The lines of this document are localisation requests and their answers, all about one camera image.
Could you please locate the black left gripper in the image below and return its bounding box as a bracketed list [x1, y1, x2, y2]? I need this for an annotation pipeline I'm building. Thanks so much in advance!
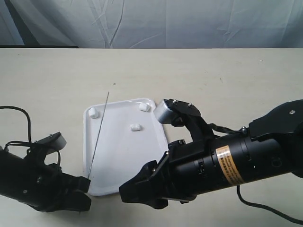
[23, 142, 91, 212]

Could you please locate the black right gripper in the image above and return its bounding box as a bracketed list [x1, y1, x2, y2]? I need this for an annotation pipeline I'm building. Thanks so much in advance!
[119, 140, 204, 210]

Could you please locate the white foam piece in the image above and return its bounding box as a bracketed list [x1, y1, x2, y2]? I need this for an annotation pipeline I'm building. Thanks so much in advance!
[88, 107, 99, 119]
[130, 123, 141, 131]
[139, 102, 151, 112]

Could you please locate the thin metal skewer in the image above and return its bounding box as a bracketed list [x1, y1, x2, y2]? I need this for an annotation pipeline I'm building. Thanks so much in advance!
[88, 91, 110, 179]

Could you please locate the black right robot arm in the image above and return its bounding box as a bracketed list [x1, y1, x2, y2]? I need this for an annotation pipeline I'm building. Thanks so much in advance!
[119, 99, 303, 209]

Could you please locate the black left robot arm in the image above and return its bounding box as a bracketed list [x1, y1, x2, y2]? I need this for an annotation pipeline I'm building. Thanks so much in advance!
[0, 144, 91, 212]

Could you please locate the white plastic tray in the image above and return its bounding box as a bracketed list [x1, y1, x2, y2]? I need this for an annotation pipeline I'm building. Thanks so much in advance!
[83, 98, 168, 196]

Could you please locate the grey backdrop cloth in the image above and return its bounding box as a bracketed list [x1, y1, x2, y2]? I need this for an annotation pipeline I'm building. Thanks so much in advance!
[0, 0, 303, 49]

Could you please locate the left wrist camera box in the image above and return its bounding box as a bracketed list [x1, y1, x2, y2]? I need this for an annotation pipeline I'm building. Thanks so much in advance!
[36, 132, 67, 155]

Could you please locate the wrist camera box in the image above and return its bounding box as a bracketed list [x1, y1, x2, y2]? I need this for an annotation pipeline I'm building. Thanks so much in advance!
[36, 132, 67, 155]
[153, 99, 201, 127]

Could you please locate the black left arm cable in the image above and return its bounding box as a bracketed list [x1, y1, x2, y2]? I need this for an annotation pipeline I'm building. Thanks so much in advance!
[0, 106, 62, 166]

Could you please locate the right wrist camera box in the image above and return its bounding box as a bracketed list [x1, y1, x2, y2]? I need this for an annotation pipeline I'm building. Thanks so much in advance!
[153, 99, 201, 127]

